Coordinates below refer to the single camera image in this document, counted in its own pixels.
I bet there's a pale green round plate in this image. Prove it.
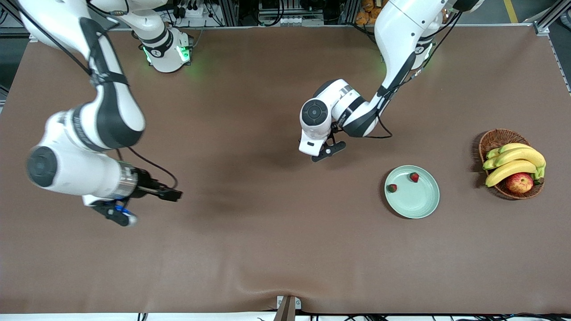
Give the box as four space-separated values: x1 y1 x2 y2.
384 165 440 219

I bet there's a brown table cover cloth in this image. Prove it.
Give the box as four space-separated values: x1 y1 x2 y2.
0 25 571 315

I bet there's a white power strip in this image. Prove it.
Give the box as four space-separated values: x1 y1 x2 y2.
178 4 211 19

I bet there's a pile of orange round snacks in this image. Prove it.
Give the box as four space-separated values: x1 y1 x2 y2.
356 0 384 25

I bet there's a brown wicker basket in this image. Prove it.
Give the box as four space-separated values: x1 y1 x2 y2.
478 129 546 200

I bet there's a yellow banana bunch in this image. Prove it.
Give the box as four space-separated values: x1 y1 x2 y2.
483 143 547 188

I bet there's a red yellow apple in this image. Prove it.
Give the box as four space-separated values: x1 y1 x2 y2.
505 173 534 194

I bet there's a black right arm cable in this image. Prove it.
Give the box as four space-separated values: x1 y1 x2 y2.
13 0 179 191

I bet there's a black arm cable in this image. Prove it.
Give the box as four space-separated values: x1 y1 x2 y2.
13 0 179 191
330 9 462 139

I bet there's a metal table clamp bracket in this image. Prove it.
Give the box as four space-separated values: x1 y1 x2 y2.
276 295 302 321

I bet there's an aluminium frame post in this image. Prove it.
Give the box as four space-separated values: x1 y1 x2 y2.
340 0 357 25
222 0 240 26

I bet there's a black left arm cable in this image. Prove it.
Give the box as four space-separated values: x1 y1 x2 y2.
330 9 462 139

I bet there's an aluminium frame profile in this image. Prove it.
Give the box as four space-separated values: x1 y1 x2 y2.
533 0 571 36

